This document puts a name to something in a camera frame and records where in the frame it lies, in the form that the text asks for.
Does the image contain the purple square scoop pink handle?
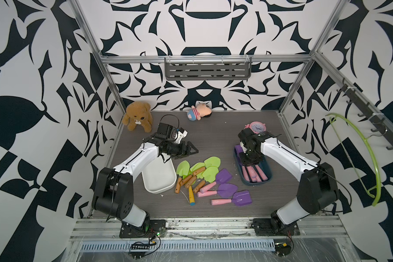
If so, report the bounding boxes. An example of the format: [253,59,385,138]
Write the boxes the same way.
[234,145,243,166]

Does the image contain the purple pointed shovel pink handle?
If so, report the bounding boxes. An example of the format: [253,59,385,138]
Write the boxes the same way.
[255,165,268,181]

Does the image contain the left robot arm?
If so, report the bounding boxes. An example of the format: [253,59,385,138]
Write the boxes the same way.
[92,123,199,228]

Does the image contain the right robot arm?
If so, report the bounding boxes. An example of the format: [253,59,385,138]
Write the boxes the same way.
[238,128,340,234]

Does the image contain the teal storage box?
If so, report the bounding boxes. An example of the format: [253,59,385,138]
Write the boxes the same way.
[234,145,272,186]

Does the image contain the white storage tray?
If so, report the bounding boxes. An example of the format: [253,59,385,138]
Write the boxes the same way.
[142,154,177,194]

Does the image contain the black connector box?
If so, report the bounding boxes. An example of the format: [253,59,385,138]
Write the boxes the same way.
[275,243,293,257]

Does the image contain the pink alarm clock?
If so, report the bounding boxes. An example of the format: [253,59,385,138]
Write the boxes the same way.
[245,121,266,134]

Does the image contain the small plush doll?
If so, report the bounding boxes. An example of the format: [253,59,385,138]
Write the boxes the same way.
[187,103,212,121]

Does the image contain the brown teddy bear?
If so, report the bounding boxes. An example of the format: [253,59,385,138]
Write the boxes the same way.
[122,101,153,133]

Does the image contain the green hoop hanger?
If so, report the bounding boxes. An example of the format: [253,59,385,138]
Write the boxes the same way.
[327,113,382,206]

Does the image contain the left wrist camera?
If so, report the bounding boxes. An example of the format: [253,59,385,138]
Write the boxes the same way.
[174,128,188,144]

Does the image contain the green shovel wooden handle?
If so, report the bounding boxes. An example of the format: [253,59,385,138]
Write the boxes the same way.
[187,156,221,178]
[193,166,219,193]
[175,160,190,194]

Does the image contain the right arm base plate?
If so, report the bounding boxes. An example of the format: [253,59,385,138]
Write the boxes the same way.
[251,218,300,236]

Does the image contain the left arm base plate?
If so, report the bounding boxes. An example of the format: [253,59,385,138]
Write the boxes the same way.
[119,219,167,239]

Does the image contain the black hook rail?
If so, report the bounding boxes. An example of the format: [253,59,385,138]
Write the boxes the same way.
[338,78,393,151]

